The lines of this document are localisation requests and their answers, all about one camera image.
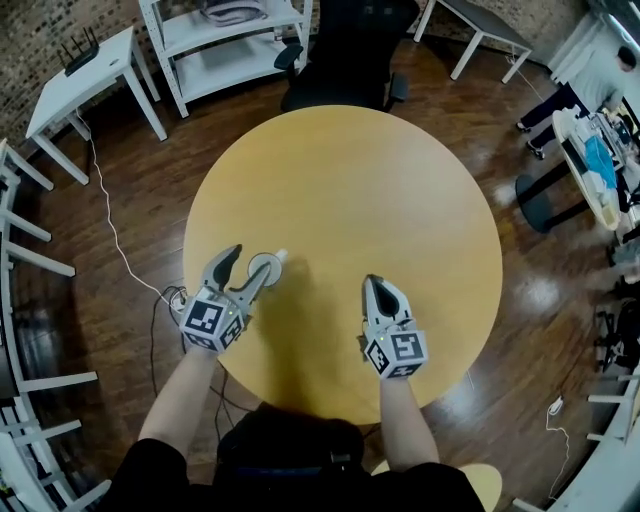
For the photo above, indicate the black office chair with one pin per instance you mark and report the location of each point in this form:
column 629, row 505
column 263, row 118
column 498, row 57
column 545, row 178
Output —
column 620, row 340

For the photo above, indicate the person's black clothing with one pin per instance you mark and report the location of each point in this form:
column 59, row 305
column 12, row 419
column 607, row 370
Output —
column 150, row 475

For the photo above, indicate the beige box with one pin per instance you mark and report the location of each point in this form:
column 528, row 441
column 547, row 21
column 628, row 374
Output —
column 609, row 215

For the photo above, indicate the black mesh high-back chair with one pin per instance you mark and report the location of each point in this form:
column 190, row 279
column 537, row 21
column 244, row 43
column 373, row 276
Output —
column 350, row 50

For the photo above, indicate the blue plastic bin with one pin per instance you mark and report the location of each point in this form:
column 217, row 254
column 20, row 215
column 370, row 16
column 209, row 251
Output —
column 597, row 160

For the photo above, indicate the black chest pack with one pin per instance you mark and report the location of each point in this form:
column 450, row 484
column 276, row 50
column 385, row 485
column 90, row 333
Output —
column 290, row 440

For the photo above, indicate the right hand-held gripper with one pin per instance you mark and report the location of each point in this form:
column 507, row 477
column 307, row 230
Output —
column 397, row 352

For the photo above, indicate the person's right forearm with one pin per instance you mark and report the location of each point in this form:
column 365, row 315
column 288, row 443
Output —
column 405, row 425

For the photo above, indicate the white power strip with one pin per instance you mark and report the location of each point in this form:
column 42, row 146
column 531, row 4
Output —
column 555, row 406
column 177, row 301

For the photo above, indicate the small round yellow table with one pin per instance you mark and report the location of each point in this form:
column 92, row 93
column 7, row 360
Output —
column 485, row 487

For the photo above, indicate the white metal rack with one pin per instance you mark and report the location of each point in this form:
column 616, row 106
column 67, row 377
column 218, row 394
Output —
column 55, row 380

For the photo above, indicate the wooden desk white legs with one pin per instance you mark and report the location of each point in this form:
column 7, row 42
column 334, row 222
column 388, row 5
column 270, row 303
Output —
column 607, row 398

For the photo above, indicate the person's left forearm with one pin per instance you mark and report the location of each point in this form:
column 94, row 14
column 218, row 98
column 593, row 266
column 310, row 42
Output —
column 175, row 400

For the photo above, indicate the black router with antennas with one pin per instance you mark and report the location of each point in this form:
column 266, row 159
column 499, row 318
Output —
column 82, row 62

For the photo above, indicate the white side table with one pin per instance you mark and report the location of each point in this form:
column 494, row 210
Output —
column 90, row 85

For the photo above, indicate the large round wooden table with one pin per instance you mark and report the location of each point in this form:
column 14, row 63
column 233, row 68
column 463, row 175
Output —
column 350, row 200

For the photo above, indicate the white round pedestal table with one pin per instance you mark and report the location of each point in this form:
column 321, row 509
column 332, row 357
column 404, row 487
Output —
column 570, row 145

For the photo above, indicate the grey bag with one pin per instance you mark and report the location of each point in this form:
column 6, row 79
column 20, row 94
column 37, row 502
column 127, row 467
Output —
column 232, row 12

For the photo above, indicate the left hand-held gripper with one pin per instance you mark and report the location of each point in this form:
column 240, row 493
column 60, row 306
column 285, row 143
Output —
column 210, row 322

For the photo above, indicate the white metal shelf unit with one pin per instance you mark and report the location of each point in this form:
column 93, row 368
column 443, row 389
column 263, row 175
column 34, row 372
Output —
column 225, row 50

